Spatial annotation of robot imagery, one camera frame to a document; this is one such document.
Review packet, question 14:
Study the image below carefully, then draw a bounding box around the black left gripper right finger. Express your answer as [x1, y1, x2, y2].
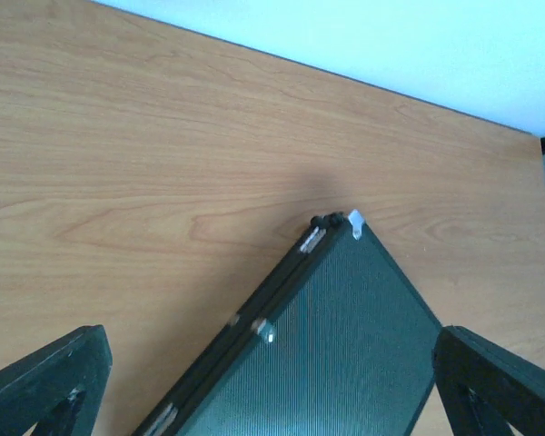
[432, 326, 545, 435]

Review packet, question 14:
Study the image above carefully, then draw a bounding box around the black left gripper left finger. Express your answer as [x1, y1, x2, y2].
[0, 325, 113, 435]

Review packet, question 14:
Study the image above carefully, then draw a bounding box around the black poker set case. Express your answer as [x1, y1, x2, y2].
[136, 211, 441, 435]

